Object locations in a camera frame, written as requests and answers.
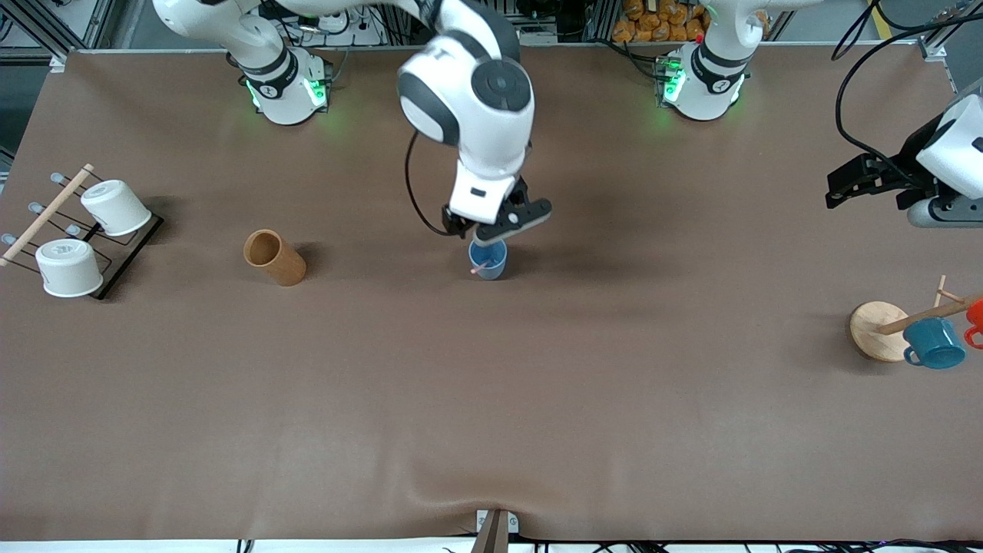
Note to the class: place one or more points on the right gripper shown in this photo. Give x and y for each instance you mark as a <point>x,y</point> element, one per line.
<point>455,223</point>

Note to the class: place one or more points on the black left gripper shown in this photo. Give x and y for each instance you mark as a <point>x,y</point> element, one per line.
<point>911,160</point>

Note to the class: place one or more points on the light blue plastic cup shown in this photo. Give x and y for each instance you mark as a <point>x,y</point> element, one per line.
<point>491,263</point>

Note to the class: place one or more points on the pink chopstick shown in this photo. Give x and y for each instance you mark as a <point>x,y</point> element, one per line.
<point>478,269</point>

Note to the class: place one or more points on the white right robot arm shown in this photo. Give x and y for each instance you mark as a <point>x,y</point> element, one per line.
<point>468,100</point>

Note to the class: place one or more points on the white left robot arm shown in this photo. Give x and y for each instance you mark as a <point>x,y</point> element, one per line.
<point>710,77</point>

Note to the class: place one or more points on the brown paper cup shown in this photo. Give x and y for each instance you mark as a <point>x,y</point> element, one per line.
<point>274,257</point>

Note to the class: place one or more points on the white paper cup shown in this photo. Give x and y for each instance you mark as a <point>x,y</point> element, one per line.
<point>69,267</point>
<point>115,207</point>

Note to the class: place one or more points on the wooden mug tree stand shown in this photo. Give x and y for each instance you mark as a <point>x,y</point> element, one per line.
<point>872,326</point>

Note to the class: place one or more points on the dark blue enamel mug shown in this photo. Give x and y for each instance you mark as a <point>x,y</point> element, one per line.
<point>937,342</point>

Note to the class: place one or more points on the red enamel mug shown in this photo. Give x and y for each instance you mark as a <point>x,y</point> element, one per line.
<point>977,315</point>

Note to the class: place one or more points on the white power strip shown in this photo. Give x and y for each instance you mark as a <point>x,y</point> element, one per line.
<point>334,23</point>

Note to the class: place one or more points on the bag of orange snacks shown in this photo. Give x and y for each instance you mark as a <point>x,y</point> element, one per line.
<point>653,19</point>

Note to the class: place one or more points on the metal table edge clamp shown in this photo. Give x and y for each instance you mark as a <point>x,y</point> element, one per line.
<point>493,530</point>

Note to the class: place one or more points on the black rack with wooden rod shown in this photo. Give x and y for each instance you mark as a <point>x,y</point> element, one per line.
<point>46,214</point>

